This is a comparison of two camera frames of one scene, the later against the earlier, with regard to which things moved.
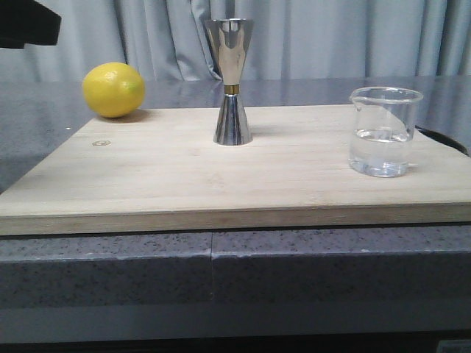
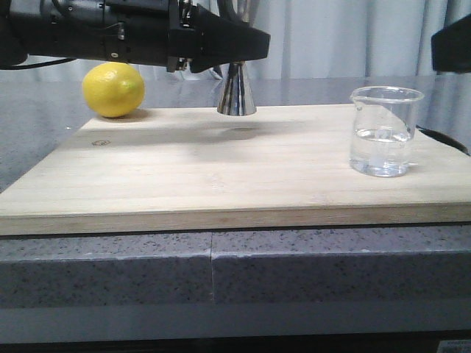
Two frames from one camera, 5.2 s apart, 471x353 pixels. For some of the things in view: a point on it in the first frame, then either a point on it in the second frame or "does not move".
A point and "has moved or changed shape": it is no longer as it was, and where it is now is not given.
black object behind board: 447,140 does not move
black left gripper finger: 28,22 to 151,32
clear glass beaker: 383,125 does not move
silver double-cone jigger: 230,38 has moved or changed shape
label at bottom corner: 454,346 does not move
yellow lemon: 113,90 does not move
